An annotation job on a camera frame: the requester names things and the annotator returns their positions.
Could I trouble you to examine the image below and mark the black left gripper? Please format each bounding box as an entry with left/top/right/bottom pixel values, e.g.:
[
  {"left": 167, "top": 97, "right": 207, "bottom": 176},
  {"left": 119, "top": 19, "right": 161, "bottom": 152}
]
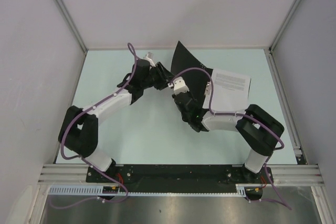
[{"left": 141, "top": 61, "right": 177, "bottom": 90}]

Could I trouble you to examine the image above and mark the red and black file folder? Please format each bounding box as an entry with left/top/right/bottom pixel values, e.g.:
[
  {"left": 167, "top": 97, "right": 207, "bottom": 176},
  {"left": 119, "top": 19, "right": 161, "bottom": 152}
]
[{"left": 171, "top": 41, "right": 217, "bottom": 109}]

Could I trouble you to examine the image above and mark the printed text paper sheet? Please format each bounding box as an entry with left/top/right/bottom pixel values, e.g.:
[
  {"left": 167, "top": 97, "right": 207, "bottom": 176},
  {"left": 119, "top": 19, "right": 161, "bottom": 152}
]
[{"left": 211, "top": 69, "right": 251, "bottom": 112}]

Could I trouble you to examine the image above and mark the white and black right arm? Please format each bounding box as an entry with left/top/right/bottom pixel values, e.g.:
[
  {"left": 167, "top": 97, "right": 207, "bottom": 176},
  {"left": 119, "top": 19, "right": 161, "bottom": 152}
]
[{"left": 172, "top": 92, "right": 285, "bottom": 183}]

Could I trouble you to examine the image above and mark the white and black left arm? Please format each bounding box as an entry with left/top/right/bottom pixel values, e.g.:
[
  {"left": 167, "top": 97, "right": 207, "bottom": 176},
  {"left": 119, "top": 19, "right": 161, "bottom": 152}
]
[{"left": 58, "top": 59, "right": 173, "bottom": 182}]

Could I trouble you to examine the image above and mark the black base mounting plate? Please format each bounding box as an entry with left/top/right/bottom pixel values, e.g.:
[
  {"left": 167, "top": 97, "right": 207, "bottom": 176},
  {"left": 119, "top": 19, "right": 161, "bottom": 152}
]
[{"left": 86, "top": 164, "right": 274, "bottom": 194}]

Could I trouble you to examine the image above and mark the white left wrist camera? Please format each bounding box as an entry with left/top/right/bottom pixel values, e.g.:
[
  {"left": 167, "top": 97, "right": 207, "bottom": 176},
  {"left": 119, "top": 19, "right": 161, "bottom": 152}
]
[{"left": 143, "top": 52, "right": 155, "bottom": 67}]

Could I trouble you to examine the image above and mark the light blue slotted cable duct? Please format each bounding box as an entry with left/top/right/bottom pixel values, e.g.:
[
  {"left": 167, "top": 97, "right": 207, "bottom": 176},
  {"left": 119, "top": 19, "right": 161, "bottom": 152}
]
[{"left": 49, "top": 185, "right": 246, "bottom": 197}]

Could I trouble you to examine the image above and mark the aluminium right side rail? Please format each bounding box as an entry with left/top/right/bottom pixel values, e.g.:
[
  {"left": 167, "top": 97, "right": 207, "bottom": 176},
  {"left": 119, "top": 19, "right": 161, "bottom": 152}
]
[{"left": 264, "top": 48, "right": 307, "bottom": 165}]

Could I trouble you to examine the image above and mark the aluminium front frame rail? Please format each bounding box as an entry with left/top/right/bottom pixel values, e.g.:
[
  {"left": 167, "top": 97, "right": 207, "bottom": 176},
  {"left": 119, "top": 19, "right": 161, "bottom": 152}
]
[{"left": 38, "top": 164, "right": 324, "bottom": 187}]

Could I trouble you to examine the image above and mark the aluminium left corner post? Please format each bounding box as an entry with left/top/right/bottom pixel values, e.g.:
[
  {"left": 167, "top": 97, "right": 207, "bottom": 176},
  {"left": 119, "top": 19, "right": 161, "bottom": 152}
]
[{"left": 53, "top": 0, "right": 88, "bottom": 55}]

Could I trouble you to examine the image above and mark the aluminium corner post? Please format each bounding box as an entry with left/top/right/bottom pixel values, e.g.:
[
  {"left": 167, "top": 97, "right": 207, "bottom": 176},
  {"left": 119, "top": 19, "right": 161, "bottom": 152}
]
[
  {"left": 53, "top": 0, "right": 88, "bottom": 55},
  {"left": 268, "top": 0, "right": 302, "bottom": 52}
]

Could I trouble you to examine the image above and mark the aluminium right corner post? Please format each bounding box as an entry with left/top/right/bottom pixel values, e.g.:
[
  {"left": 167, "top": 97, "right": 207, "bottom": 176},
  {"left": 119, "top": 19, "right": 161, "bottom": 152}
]
[{"left": 268, "top": 0, "right": 302, "bottom": 52}]

